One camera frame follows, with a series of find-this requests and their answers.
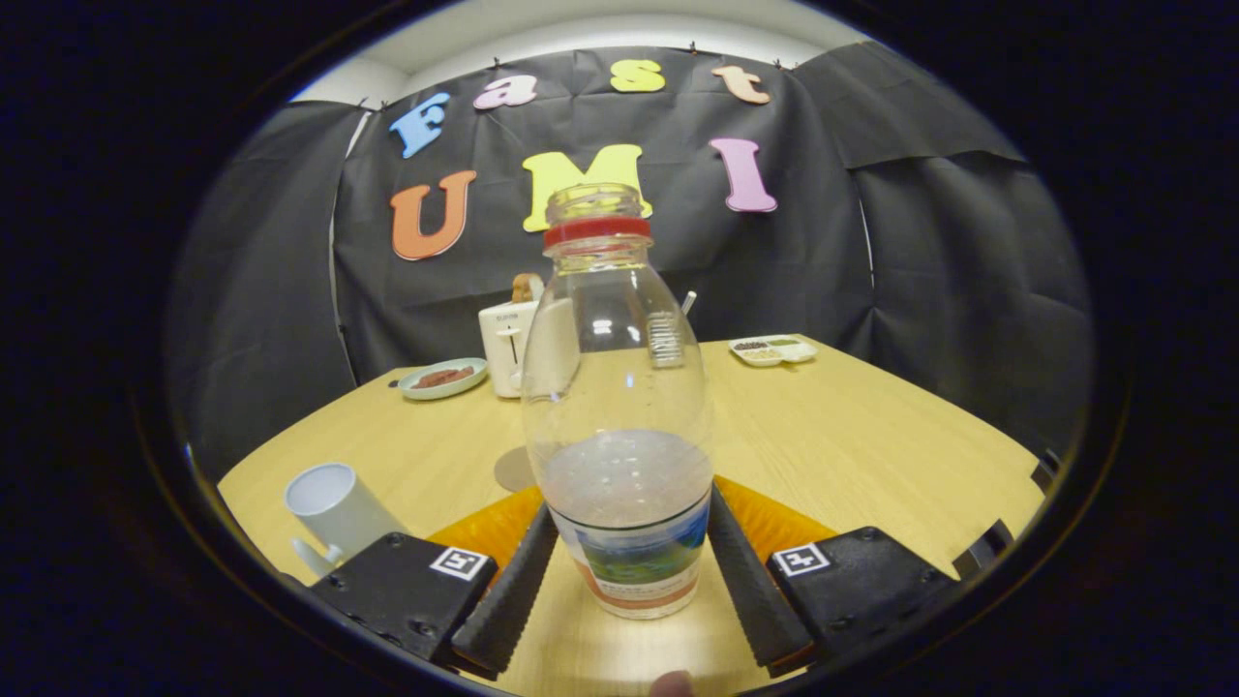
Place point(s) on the white divided snack tray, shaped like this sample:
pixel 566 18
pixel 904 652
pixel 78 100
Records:
pixel 799 350

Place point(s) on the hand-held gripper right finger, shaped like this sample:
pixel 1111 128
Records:
pixel 750 590

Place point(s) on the clear plastic juice bottle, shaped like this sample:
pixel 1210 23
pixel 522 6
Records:
pixel 619 387

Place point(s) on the wooden table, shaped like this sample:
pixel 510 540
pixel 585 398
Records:
pixel 871 445

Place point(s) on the toasted bread slice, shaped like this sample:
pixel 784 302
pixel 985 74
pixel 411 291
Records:
pixel 525 287

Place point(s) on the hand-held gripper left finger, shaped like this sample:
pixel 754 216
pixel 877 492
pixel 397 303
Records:
pixel 508 600

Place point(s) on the round brown coaster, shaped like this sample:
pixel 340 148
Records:
pixel 513 469

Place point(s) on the pale green plate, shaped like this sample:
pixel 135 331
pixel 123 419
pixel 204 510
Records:
pixel 455 390

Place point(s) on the light grey cup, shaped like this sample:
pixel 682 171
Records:
pixel 339 513

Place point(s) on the brown sausage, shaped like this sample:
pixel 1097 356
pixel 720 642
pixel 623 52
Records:
pixel 460 372
pixel 436 379

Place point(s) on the white toaster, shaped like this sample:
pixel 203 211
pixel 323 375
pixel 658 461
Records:
pixel 503 348

